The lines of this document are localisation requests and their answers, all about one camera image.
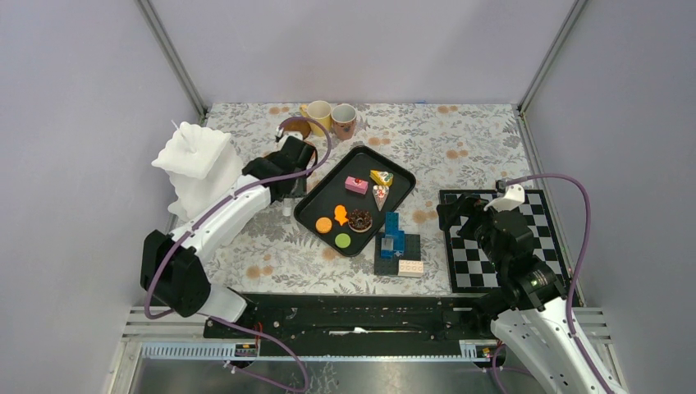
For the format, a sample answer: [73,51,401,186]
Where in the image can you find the yellow mug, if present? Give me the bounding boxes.
[300,100,332,136]

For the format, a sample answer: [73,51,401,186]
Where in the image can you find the orange fish biscuit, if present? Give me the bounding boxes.
[334,204,349,226]

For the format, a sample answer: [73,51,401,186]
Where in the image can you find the black serving tray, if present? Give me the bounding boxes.
[294,146,417,257]

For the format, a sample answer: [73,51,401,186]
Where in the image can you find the chocolate sprinkle donut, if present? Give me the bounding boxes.
[346,209,373,233]

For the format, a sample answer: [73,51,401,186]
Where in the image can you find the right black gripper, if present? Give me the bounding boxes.
[434,191,506,270]

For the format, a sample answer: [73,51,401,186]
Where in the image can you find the orange round biscuit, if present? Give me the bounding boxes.
[315,217,332,234]

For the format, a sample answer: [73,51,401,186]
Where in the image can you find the black lego baseplate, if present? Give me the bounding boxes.
[373,232,422,277]

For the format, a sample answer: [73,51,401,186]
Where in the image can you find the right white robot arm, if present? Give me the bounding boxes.
[437,194,625,393]

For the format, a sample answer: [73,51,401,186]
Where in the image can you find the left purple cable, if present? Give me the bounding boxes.
[143,116,332,321]

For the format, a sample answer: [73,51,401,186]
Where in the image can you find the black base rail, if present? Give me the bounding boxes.
[204,293,498,358]

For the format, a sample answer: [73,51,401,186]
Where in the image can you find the white tiered dessert stand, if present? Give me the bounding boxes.
[151,121,243,221]

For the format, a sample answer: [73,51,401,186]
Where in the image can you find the yellow cake slice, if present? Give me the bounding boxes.
[369,170,394,188]

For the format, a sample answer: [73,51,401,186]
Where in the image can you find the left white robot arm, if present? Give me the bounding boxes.
[140,135,322,337]

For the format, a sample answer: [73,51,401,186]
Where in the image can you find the pink square cake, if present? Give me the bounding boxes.
[344,176,369,195]

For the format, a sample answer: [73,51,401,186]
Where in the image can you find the pink patterned mug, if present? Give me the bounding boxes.
[331,103,357,140]

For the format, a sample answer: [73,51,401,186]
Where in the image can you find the green round cookie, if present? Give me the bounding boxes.
[334,233,351,250]

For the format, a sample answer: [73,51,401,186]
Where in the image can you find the blue lego block stack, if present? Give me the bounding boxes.
[379,212,405,259]

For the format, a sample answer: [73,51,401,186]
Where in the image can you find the beige lego brick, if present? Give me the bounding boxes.
[397,259,424,277]

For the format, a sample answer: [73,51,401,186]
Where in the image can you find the white strawberry cake slice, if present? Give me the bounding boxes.
[373,185,390,211]

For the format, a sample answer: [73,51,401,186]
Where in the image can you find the dark brown round coaster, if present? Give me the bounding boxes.
[279,117,312,140]

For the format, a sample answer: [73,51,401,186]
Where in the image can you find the silver tongs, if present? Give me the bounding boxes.
[282,179,307,217]

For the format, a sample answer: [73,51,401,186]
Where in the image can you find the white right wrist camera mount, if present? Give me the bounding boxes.
[483,185,525,212]

